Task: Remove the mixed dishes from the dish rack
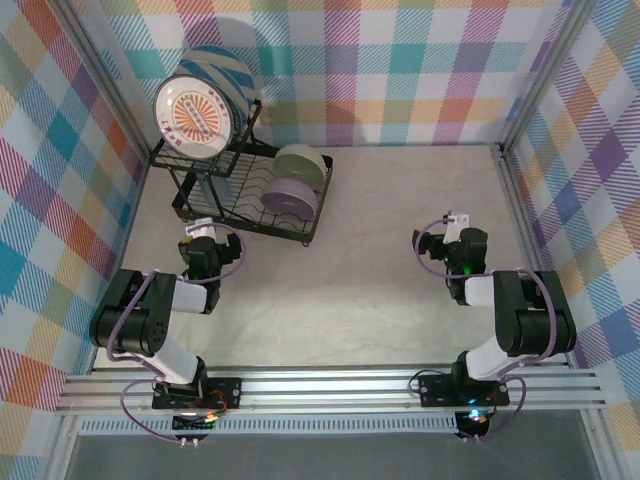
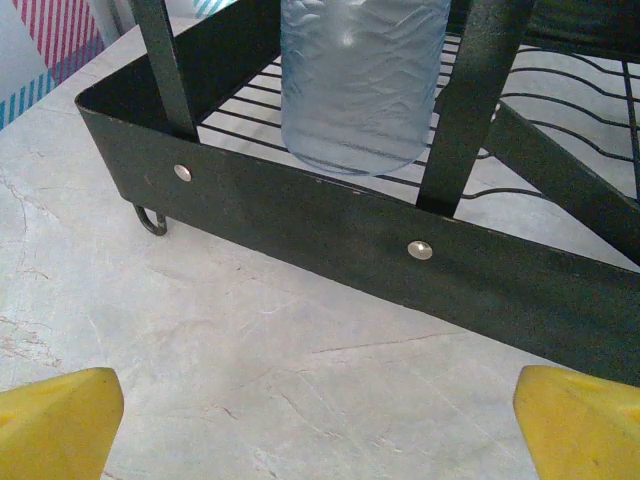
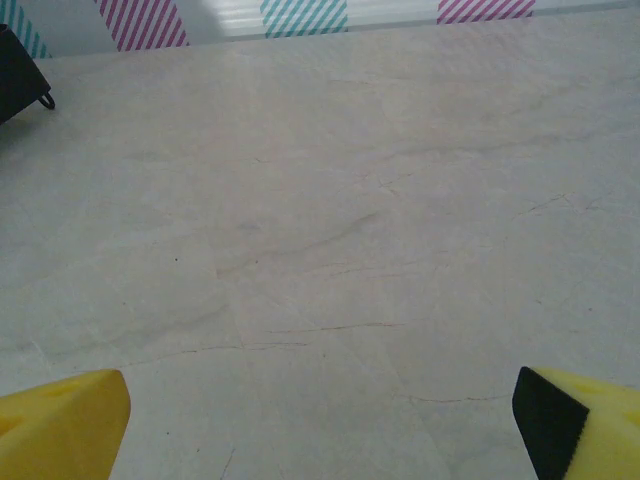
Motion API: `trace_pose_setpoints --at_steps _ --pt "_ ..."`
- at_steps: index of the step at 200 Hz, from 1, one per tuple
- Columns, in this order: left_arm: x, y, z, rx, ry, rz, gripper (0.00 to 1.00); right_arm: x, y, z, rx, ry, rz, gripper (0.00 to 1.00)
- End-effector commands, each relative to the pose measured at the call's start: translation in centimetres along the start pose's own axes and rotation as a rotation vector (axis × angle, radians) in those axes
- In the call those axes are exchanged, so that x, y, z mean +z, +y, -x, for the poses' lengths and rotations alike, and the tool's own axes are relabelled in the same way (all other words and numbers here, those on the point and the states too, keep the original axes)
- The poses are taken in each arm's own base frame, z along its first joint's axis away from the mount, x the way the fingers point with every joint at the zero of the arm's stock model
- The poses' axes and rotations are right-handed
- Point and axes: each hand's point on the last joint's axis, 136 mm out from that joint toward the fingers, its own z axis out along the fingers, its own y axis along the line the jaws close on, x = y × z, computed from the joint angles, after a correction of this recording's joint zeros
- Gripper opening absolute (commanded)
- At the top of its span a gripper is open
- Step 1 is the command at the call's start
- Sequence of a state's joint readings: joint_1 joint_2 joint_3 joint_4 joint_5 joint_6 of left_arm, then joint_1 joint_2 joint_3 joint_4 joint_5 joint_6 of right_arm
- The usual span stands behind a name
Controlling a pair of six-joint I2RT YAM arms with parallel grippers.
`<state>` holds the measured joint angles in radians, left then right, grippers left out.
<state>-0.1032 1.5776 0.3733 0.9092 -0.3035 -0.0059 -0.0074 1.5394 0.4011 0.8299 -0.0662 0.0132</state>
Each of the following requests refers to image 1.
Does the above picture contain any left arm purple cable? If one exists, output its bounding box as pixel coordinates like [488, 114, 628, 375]
[107, 222, 249, 446]

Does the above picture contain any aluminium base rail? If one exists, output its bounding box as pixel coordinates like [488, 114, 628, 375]
[53, 366, 610, 417]

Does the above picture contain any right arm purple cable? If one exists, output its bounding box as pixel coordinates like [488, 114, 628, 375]
[413, 215, 557, 444]

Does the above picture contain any pale green bowl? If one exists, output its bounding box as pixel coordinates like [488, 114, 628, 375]
[272, 143, 329, 192]

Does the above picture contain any aluminium side rail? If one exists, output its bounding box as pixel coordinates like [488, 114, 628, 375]
[491, 143, 574, 370]
[89, 149, 154, 374]

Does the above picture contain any white slotted cable duct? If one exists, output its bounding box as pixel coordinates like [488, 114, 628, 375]
[77, 417, 461, 437]

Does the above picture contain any aluminium frame post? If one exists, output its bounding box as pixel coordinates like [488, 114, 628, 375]
[49, 0, 154, 164]
[499, 0, 599, 154]

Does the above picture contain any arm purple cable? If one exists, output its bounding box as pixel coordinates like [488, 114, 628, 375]
[413, 215, 557, 444]
[107, 222, 249, 446]

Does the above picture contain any translucent blue cup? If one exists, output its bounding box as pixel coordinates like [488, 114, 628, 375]
[198, 167, 234, 207]

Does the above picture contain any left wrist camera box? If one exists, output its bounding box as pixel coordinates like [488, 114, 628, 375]
[184, 217, 217, 239]

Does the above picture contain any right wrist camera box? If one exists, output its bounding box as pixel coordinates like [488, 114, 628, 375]
[446, 212, 472, 244]

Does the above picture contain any purple bowl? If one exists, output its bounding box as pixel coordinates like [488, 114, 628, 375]
[259, 177, 320, 221]

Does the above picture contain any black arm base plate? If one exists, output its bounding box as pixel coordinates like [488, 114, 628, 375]
[417, 373, 511, 409]
[151, 377, 244, 412]

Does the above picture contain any controller circuit board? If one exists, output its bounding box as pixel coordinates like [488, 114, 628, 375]
[455, 408, 492, 440]
[172, 410, 220, 434]

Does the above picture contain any black wire dish rack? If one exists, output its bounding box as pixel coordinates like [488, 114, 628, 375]
[148, 98, 335, 247]

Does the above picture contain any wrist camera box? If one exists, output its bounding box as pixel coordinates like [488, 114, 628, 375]
[446, 212, 472, 244]
[184, 217, 217, 239]

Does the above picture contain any white plate orange sunburst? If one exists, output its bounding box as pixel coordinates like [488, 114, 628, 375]
[152, 74, 237, 162]

